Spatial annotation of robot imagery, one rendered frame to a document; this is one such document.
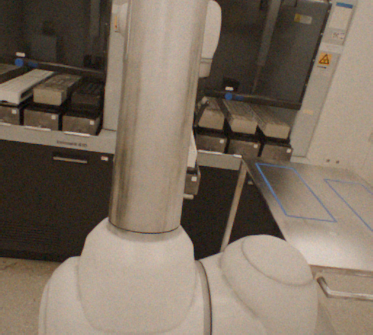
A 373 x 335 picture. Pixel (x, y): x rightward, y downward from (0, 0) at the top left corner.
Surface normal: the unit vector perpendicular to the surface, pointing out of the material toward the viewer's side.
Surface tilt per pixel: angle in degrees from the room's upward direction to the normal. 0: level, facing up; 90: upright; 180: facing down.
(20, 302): 0
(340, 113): 90
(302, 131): 90
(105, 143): 90
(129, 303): 72
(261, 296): 58
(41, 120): 90
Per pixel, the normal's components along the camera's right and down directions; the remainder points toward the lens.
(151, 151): 0.03, 0.14
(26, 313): 0.17, -0.91
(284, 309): 0.16, -0.05
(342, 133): 0.06, 0.38
